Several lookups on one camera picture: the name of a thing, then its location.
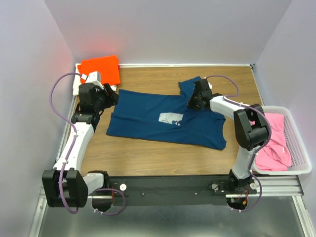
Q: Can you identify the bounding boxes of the blue Mickey print t-shirt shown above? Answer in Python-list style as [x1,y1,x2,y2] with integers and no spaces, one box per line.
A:
[106,77,226,150]

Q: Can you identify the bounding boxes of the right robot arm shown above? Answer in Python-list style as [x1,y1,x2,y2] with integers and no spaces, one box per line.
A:
[188,79,272,195]

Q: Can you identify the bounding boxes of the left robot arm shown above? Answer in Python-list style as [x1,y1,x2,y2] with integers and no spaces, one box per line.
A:
[42,82,119,213]

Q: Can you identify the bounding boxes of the folded white t-shirt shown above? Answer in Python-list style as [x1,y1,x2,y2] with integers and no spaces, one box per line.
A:
[73,63,117,96]

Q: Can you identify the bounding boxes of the folded orange t-shirt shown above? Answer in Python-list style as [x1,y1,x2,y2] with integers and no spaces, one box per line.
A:
[78,55,121,85]

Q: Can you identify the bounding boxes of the pink t-shirt in basket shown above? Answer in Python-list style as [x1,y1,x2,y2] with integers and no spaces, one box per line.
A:
[255,113,292,171]

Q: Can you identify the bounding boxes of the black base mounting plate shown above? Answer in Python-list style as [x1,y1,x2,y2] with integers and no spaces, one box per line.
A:
[91,175,257,207]

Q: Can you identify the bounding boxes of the white plastic laundry basket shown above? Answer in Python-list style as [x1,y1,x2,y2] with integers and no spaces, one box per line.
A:
[253,106,312,176]

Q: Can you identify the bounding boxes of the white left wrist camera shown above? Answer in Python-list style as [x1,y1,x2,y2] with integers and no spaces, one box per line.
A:
[80,71,104,89]

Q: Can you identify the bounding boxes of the aluminium extrusion rail frame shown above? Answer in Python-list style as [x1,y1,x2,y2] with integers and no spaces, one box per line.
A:
[28,96,316,237]

